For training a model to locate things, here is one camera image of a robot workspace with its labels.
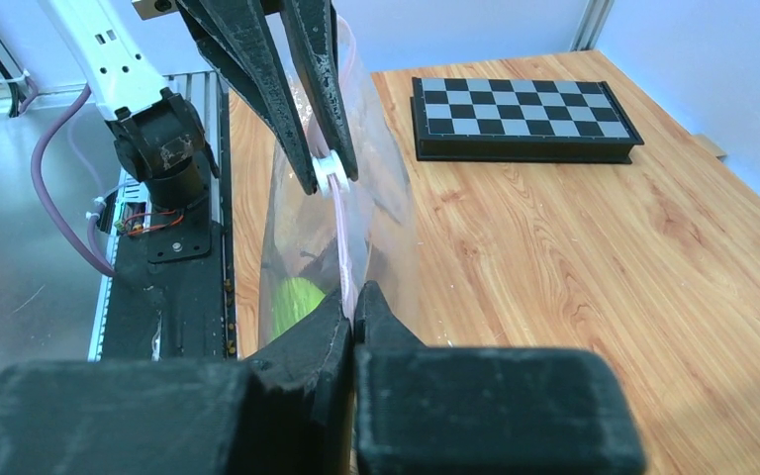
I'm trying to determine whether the black white chessboard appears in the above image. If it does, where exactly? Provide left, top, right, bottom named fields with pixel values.
left=411, top=77, right=644, bottom=164

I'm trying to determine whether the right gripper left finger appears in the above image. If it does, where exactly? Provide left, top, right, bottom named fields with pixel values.
left=0, top=292, right=353, bottom=474

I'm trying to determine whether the clear zip top bag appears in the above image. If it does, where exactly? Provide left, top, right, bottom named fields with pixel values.
left=258, top=16, right=419, bottom=346

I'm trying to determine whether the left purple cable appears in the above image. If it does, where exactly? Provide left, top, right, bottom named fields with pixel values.
left=16, top=71, right=119, bottom=278

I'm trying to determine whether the green pear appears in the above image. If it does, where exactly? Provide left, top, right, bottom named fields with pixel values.
left=271, top=277, right=326, bottom=338

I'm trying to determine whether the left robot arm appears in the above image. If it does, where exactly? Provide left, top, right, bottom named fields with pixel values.
left=43, top=1, right=358, bottom=210

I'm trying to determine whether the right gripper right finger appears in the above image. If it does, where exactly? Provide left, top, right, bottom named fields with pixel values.
left=354, top=281, right=646, bottom=474

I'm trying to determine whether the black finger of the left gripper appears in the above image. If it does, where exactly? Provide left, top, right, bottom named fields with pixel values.
left=177, top=0, right=318, bottom=195
left=280, top=0, right=358, bottom=181

